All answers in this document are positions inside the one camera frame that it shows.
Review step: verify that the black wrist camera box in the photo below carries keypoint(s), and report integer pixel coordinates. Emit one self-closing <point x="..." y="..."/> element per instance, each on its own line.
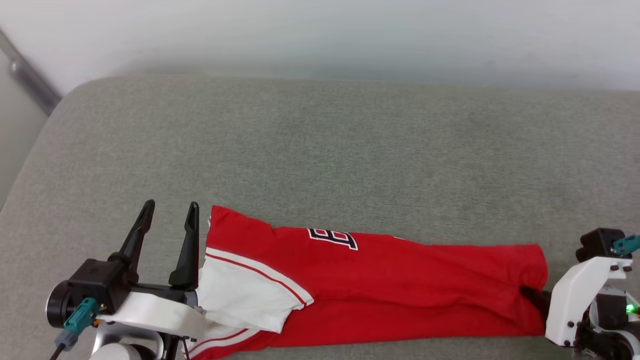
<point x="95" y="280"/>
<point x="597" y="242"/>

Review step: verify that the grey metal rail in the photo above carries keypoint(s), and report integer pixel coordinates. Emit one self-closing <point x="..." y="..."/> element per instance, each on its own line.
<point x="30" y="80"/>

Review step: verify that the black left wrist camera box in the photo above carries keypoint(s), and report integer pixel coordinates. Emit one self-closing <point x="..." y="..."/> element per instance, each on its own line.
<point x="95" y="280"/>

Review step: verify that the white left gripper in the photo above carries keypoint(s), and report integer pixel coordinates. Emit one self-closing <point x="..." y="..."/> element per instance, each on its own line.
<point x="160" y="312"/>

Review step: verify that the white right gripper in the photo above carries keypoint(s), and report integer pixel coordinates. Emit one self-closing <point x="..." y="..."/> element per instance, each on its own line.
<point x="570" y="300"/>

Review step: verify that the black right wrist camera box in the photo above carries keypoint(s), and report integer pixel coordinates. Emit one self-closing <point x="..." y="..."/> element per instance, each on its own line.
<point x="597" y="242"/>

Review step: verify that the red and white jersey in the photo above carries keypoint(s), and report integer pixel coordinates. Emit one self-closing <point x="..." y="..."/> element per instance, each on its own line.
<point x="400" y="280"/>

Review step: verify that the grey fabric sofa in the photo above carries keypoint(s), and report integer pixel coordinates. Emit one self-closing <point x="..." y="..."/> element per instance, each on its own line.
<point x="325" y="160"/>

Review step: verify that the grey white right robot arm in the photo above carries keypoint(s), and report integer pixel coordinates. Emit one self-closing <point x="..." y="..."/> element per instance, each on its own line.
<point x="610" y="310"/>

